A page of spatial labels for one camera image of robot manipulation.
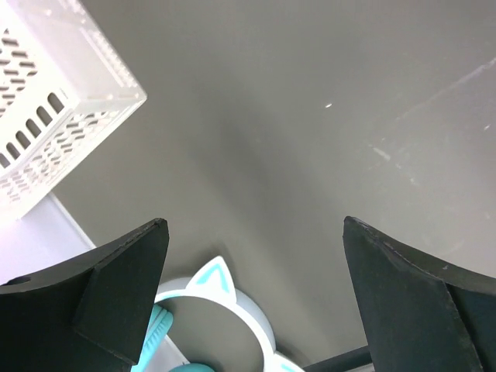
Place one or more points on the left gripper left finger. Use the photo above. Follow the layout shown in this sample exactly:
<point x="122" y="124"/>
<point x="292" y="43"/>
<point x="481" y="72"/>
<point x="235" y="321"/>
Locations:
<point x="88" y="313"/>

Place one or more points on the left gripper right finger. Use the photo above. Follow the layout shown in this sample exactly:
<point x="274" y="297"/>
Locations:
<point x="419" y="313"/>

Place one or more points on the teal cat ear headphones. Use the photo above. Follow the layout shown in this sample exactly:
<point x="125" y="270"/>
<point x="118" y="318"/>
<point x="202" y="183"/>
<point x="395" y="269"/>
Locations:
<point x="212" y="324"/>

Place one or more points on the cream perforated file organizer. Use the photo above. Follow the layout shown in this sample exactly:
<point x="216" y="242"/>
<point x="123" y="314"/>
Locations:
<point x="64" y="90"/>

